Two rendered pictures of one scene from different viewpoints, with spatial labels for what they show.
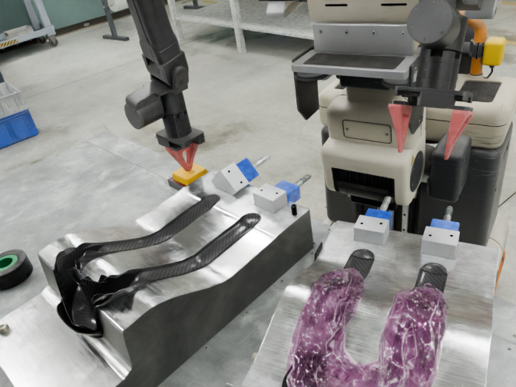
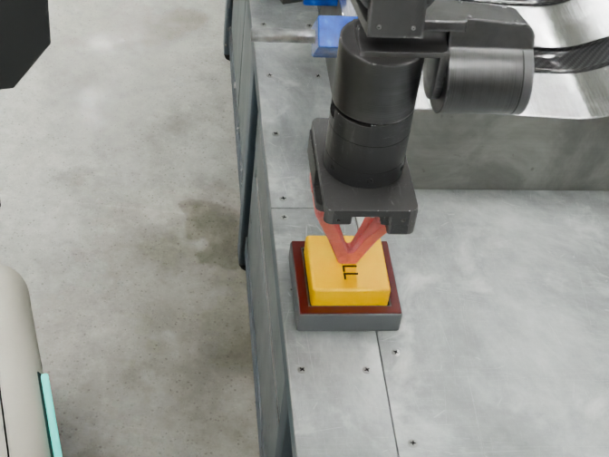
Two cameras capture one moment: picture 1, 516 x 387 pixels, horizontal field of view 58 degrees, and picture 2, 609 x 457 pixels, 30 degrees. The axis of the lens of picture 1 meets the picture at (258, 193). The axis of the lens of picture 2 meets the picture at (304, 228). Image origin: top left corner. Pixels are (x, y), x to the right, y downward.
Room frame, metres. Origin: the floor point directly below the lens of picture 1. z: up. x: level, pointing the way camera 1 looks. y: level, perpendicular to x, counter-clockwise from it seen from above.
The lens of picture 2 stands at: (1.51, 0.44, 1.45)
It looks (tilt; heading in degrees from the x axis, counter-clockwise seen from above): 43 degrees down; 210
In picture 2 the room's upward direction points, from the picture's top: 7 degrees clockwise
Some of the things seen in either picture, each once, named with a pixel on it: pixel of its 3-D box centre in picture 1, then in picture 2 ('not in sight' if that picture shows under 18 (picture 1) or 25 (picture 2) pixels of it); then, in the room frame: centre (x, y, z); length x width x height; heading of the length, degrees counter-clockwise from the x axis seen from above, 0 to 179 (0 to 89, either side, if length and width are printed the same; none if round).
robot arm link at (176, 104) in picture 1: (168, 100); (387, 71); (0.95, 0.15, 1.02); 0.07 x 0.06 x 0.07; 131
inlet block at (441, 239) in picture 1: (444, 230); not in sight; (0.57, -0.29, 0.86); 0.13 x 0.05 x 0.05; 148
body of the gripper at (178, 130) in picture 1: (176, 124); (366, 141); (0.95, 0.15, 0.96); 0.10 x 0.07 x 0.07; 41
